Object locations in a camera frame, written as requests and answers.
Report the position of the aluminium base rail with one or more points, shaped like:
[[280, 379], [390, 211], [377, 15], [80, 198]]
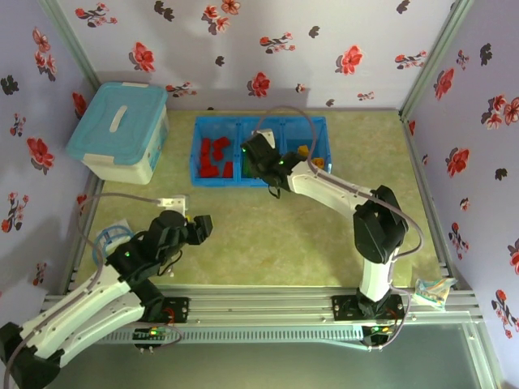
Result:
[[259, 306]]

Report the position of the clear bag with blue tubing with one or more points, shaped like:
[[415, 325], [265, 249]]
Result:
[[111, 233]]

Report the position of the orange lego brick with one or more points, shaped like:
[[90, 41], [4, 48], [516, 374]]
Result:
[[319, 163]]

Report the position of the clear packet of coloured items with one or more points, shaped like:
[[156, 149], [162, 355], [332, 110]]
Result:
[[434, 292]]

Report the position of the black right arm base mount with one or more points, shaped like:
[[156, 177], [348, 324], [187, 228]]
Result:
[[344, 308]]

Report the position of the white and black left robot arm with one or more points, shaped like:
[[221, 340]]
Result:
[[81, 312]]

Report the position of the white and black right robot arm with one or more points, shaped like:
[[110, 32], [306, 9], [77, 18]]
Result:
[[324, 186]]

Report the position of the blue three-compartment bin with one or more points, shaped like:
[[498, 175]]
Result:
[[294, 135]]

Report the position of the white storage box blue lid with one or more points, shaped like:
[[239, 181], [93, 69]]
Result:
[[117, 117]]

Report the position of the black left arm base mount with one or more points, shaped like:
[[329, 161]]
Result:
[[176, 310]]

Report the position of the aluminium corner post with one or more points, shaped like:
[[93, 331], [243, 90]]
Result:
[[438, 52]]

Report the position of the yellow lego brick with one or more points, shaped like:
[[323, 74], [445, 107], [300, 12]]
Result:
[[302, 150]]

